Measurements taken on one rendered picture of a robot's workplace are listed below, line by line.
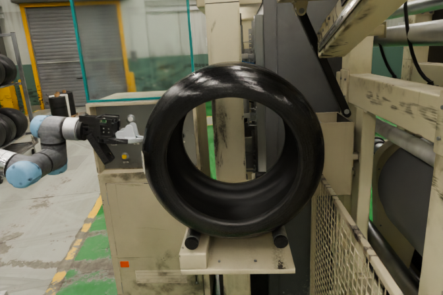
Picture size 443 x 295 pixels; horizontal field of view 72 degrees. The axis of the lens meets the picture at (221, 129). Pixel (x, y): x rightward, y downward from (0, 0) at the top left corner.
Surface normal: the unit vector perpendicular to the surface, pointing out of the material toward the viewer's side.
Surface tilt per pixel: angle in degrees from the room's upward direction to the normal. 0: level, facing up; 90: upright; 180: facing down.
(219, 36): 90
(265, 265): 0
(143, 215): 90
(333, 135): 90
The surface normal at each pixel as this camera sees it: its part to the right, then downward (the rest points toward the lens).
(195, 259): -0.05, 0.25
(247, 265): -0.06, -0.97
